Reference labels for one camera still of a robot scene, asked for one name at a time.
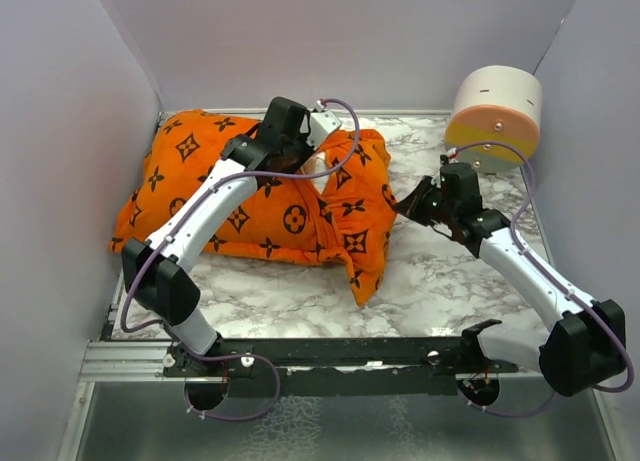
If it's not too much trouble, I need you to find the white cylinder with striped face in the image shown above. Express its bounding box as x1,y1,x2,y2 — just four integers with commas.
444,65,542,174

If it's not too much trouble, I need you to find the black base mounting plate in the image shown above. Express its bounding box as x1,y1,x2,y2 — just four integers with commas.
163,336,517,397

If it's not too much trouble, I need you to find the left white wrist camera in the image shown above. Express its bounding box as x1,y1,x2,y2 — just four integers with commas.
307,108,342,151

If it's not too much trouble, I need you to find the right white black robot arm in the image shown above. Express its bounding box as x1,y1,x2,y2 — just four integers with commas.
392,163,629,397

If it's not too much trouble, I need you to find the purple cable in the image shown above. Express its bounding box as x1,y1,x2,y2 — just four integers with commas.
445,141,631,419
118,97,361,422

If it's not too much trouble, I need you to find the white pillow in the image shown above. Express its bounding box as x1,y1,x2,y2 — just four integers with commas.
300,152,331,193

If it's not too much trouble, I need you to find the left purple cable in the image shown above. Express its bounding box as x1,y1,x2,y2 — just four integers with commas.
118,97,361,422

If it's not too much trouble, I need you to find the aluminium rail frame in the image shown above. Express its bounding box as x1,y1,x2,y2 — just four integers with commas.
55,111,617,461

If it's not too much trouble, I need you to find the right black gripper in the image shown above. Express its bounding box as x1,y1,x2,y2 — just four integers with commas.
396,175,458,227

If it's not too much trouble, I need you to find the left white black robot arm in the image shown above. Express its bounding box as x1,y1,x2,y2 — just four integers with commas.
121,97,314,376

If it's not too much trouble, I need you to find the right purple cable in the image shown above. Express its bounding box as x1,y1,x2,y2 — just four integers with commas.
445,141,631,419

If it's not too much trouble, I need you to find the orange patterned fleece pillowcase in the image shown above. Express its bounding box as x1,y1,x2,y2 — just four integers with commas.
108,110,396,306

